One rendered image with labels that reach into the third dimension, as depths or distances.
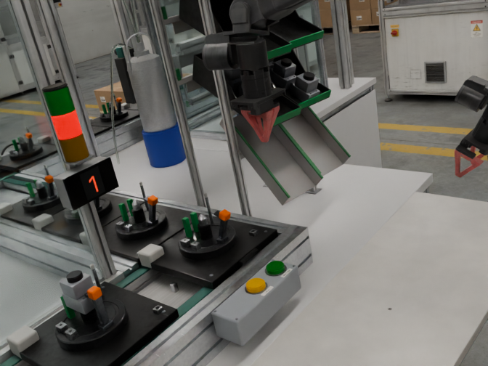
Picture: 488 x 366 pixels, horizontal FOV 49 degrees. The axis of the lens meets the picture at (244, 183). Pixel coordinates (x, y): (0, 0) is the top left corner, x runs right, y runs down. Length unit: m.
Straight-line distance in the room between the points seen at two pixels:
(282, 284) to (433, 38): 4.32
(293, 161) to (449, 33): 3.88
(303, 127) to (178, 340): 0.78
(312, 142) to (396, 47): 3.94
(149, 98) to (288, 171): 0.86
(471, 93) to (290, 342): 0.71
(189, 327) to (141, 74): 1.26
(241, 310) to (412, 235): 0.55
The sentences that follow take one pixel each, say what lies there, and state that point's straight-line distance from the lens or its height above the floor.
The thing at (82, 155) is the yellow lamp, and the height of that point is 1.27.
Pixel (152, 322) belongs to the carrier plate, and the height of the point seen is 0.97.
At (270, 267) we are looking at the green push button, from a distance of 1.15.
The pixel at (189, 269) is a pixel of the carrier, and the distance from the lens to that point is 1.21.
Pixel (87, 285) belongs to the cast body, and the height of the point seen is 1.07.
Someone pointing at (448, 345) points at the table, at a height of 0.86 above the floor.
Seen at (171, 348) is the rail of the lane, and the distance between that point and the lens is 1.03.
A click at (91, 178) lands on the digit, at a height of 1.22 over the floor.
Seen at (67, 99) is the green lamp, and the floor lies 1.39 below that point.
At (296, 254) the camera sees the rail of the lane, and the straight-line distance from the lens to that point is 1.28.
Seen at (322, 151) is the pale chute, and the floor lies 1.03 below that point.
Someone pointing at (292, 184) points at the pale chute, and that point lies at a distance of 1.41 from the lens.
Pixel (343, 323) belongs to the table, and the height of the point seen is 0.86.
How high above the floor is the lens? 1.58
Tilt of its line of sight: 23 degrees down
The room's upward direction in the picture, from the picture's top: 11 degrees counter-clockwise
